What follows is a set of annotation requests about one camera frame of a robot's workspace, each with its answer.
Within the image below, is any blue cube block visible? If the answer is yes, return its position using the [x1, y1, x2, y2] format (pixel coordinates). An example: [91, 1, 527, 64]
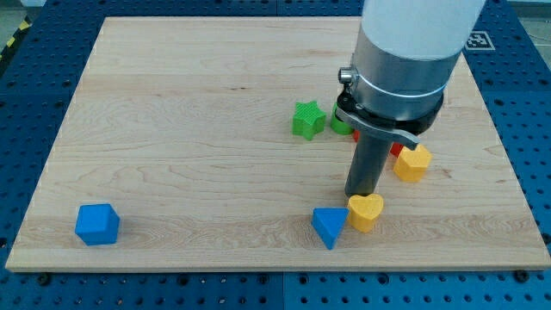
[74, 203, 120, 246]

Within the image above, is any green star block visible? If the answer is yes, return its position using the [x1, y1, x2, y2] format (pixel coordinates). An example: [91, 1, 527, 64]
[291, 101, 326, 140]

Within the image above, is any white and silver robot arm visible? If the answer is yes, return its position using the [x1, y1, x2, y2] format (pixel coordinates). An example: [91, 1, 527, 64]
[337, 0, 485, 149]

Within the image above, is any red block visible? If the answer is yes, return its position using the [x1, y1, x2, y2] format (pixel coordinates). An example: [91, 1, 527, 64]
[352, 130, 404, 158]

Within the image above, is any green cylinder block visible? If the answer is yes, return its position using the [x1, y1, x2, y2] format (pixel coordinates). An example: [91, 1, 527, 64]
[331, 102, 354, 135]

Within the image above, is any light wooden board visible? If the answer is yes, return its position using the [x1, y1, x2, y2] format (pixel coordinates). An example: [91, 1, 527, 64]
[6, 17, 550, 272]

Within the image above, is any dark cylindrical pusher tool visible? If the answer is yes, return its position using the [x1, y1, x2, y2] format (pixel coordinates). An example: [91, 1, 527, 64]
[344, 133, 392, 196]

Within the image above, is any black white fiducial marker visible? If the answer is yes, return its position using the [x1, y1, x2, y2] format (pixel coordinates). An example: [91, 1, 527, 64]
[465, 31, 495, 51]

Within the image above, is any yellow heart block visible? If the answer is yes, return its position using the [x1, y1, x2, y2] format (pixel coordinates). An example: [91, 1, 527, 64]
[347, 194, 384, 233]

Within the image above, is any blue triangle block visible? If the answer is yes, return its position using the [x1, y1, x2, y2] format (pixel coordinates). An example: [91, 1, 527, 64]
[311, 208, 349, 250]

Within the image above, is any yellow hexagon block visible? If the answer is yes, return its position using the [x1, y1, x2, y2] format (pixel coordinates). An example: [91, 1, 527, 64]
[393, 144, 433, 183]

